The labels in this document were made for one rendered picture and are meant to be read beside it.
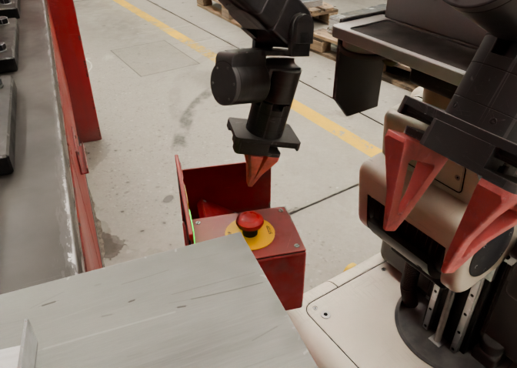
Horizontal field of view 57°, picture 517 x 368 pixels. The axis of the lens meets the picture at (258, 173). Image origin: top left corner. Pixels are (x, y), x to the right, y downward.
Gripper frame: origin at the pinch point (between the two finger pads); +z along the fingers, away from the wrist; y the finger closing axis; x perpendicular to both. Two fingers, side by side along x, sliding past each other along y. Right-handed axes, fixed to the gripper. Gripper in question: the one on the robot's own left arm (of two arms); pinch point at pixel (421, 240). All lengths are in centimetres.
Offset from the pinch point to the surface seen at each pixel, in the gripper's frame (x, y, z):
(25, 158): -13, -51, 20
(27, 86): -8, -78, 17
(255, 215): 12.1, -28.8, 14.8
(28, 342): -24.2, -4.9, 10.0
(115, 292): -18.7, -7.3, 9.1
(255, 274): -11.2, -3.7, 5.3
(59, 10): 34, -212, 19
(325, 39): 222, -241, -16
